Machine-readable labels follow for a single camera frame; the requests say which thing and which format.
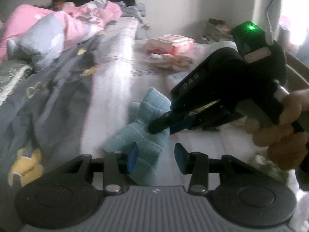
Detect teal checked cloth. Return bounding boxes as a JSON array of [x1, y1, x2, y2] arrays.
[[103, 88, 171, 186]]

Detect person's right hand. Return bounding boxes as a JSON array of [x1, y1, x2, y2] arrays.
[[244, 89, 308, 170]]

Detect brown cardboard box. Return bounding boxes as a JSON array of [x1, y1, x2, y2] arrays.
[[285, 51, 308, 92]]

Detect cardboard boxes in corner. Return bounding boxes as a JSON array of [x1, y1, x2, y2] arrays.
[[202, 18, 234, 42]]

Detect dark grey bed sheet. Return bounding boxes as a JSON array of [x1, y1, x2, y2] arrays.
[[1, 17, 138, 201]]

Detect green white scrunchie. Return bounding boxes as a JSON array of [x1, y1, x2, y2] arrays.
[[249, 154, 289, 183]]

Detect pink wet wipes pack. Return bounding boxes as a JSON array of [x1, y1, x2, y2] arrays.
[[144, 34, 195, 55]]

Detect green patterned pillow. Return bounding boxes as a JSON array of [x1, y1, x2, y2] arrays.
[[1, 60, 32, 105]]

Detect pink grey duvet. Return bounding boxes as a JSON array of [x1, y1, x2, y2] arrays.
[[1, 0, 122, 71]]

